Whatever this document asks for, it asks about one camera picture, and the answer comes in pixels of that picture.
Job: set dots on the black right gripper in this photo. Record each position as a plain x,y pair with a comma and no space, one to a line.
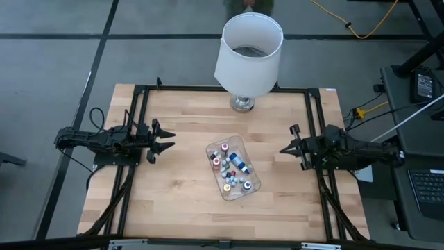
307,149

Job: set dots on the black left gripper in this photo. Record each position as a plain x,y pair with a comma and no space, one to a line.
145,139

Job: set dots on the purple food coloring bottle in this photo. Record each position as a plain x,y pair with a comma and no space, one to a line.
247,185

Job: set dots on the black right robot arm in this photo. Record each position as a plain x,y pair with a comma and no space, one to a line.
354,151

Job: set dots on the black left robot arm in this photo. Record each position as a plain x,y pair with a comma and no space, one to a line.
104,139

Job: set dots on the clear plastic bin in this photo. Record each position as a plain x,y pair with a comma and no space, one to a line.
249,194

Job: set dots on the white sheet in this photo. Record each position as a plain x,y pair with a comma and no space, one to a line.
364,175

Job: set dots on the yellow power connector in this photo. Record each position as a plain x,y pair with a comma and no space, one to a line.
360,112

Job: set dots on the dark grey desk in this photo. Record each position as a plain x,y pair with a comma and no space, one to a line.
402,114
399,208

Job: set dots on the white rod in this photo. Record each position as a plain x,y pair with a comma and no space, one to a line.
406,119

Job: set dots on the black laptop keyboard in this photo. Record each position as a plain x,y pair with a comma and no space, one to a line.
430,191

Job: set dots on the black power adapter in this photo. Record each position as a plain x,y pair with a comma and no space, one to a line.
424,85

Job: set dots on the person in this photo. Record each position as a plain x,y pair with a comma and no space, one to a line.
248,2

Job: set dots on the dark chair leg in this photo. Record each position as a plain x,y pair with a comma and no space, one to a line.
10,159

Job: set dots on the black desk leg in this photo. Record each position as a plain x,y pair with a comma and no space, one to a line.
419,55

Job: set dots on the silver metal bracket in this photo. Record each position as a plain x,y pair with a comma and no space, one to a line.
128,244
320,246

